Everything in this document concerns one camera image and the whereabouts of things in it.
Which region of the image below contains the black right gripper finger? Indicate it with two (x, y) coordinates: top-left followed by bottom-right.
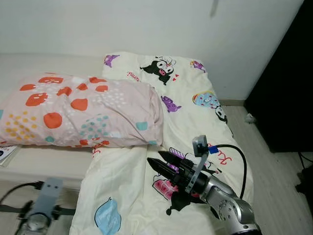
(147, 158), (192, 189)
(157, 151), (198, 173)

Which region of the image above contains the cream cartoon print blanket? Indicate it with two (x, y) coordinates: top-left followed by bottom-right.
(70, 51), (255, 235)

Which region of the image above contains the pink patterned pillow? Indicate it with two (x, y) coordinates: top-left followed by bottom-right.
(0, 73), (163, 148)

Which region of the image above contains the white book blue lettering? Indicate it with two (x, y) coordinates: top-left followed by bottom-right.
(0, 145), (19, 167)

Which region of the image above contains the black bulky object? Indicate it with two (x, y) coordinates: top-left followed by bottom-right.
(295, 152), (313, 197)

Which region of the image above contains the black cabinet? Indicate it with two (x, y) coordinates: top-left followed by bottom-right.
(245, 0), (313, 153)

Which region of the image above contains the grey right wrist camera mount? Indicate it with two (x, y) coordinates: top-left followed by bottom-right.
(187, 136), (212, 192)

